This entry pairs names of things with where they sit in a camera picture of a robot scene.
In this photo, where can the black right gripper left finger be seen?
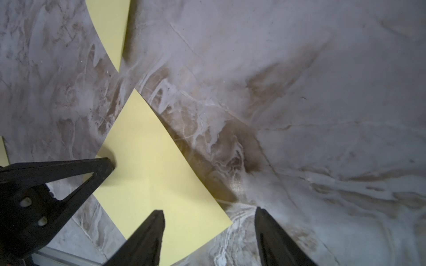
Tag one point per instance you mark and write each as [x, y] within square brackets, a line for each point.
[143, 248]

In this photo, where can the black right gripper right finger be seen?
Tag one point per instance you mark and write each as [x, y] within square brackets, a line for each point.
[275, 246]

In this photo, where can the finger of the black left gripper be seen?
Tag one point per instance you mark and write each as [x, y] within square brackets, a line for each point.
[30, 215]

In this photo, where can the yellow square paper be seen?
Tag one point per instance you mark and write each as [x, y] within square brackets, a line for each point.
[4, 161]
[110, 19]
[150, 173]

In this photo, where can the aluminium mounting rail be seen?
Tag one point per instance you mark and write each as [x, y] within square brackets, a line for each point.
[52, 257]

